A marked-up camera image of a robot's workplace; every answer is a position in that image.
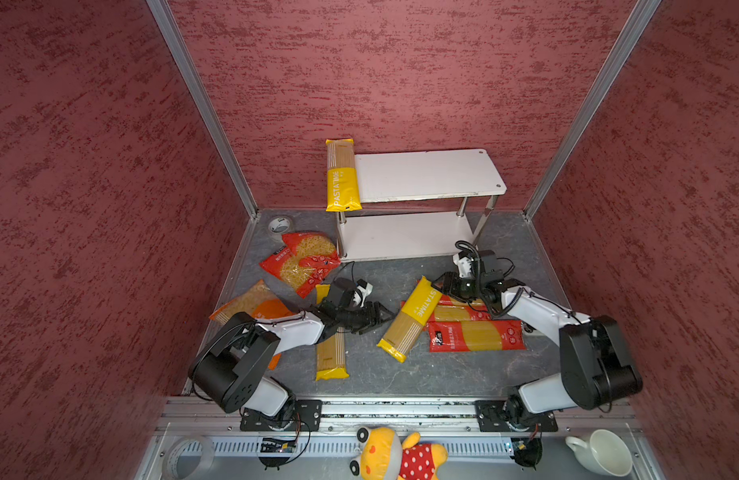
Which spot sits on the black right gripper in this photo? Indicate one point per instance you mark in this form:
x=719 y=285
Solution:
x=448 y=284

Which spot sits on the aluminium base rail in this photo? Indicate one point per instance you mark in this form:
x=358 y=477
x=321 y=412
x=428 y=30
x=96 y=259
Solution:
x=327 y=427

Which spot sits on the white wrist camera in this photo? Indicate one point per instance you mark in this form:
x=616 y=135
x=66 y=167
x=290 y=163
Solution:
x=362 y=291
x=464 y=263

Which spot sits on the aluminium corner post right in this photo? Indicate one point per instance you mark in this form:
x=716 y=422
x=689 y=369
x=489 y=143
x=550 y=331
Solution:
x=637 y=22

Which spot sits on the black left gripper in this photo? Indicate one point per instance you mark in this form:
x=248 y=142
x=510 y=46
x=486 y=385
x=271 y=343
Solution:
x=375 y=317

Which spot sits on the white two-tier shelf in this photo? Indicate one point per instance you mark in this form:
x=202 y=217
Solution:
x=468 y=175

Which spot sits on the red macaroni bag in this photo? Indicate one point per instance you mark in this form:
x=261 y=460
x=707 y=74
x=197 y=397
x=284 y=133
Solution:
x=304 y=262

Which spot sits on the aluminium corner post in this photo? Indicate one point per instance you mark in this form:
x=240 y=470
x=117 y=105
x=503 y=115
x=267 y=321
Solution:
x=637 y=22
x=171 y=33

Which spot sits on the white ceramic cup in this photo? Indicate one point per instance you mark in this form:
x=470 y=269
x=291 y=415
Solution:
x=602 y=452

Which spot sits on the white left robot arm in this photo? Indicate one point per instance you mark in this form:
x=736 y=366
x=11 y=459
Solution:
x=232 y=369

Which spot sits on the yellow spaghetti bag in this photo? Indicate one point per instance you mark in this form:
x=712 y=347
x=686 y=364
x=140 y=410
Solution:
x=331 y=356
x=343 y=183
x=407 y=326

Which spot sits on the red spaghetti bag back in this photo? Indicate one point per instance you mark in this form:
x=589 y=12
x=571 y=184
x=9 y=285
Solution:
x=450 y=301

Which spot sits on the red spaghetti bag middle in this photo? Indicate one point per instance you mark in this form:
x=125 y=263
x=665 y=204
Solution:
x=457 y=312

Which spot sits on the clear tape roll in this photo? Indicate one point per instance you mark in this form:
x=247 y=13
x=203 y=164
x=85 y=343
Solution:
x=189 y=458

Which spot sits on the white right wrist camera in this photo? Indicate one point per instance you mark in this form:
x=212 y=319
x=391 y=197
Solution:
x=464 y=263

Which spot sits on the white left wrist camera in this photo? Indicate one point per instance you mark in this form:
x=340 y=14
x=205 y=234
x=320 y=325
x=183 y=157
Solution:
x=362 y=291

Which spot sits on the aluminium corner post left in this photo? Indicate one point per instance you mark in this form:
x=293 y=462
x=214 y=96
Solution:
x=171 y=33

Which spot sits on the red spaghetti bag front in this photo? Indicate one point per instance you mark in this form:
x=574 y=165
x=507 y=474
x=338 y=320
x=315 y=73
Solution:
x=474 y=336

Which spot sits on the red spaghetti bag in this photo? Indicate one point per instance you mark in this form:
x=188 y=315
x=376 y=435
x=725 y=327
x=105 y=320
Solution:
x=474 y=336
x=450 y=301
x=457 y=312

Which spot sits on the orange macaroni bag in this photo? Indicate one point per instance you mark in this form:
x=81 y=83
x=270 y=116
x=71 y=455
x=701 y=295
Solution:
x=259 y=302

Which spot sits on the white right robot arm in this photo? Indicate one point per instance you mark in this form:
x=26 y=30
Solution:
x=482 y=309

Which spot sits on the yellow plush toy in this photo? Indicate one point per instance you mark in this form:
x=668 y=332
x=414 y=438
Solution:
x=385 y=456

